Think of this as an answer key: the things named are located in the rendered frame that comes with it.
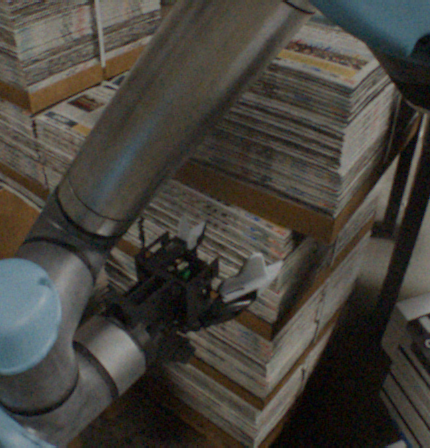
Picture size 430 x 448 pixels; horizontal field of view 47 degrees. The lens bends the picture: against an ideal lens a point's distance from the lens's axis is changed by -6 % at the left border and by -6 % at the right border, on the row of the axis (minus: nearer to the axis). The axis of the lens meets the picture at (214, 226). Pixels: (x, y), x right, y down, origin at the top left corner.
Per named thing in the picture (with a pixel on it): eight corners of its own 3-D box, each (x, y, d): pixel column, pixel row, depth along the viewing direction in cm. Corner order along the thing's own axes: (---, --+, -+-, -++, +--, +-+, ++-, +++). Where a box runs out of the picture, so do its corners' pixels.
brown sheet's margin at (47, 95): (32, 114, 96) (27, 94, 93) (-37, 80, 110) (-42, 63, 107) (166, 53, 118) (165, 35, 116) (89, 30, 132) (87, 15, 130)
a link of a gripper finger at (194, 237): (206, 195, 64) (188, 245, 57) (206, 232, 68) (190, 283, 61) (181, 192, 64) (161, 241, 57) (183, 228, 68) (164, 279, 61)
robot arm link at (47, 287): (-3, 219, 41) (27, 307, 48) (-74, 323, 33) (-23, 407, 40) (84, 229, 40) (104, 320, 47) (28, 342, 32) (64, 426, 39)
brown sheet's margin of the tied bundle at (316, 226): (329, 246, 67) (334, 220, 65) (160, 173, 80) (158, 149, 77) (374, 188, 77) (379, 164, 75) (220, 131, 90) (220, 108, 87)
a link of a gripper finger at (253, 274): (298, 248, 57) (222, 275, 54) (293, 285, 60) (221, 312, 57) (283, 231, 59) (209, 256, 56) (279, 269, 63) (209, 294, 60)
